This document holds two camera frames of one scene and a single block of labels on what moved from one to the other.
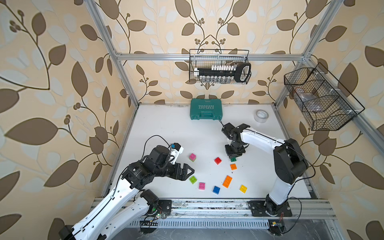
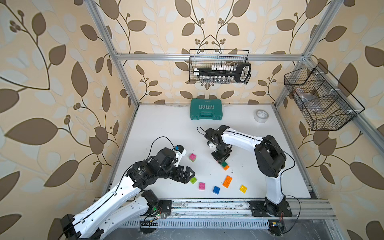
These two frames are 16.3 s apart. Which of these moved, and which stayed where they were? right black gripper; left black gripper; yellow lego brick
Moved: right black gripper
Stayed: yellow lego brick; left black gripper
